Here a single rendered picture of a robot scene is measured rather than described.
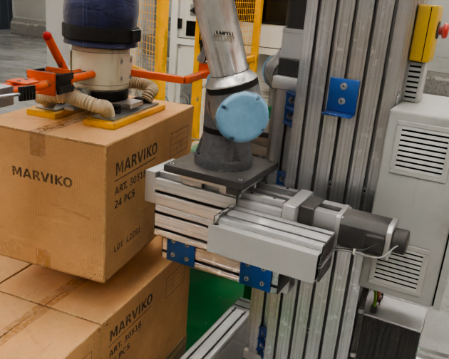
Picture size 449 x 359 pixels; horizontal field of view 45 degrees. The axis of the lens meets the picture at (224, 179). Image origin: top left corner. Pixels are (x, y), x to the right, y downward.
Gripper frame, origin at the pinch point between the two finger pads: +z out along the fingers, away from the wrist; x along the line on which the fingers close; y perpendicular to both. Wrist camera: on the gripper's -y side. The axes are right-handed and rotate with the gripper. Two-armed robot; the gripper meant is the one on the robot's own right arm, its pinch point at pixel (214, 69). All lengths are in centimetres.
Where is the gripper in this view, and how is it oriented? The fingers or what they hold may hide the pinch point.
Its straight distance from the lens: 186.9
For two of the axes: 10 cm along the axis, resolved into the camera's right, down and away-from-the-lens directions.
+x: 9.4, 1.8, -2.8
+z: -0.8, 9.4, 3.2
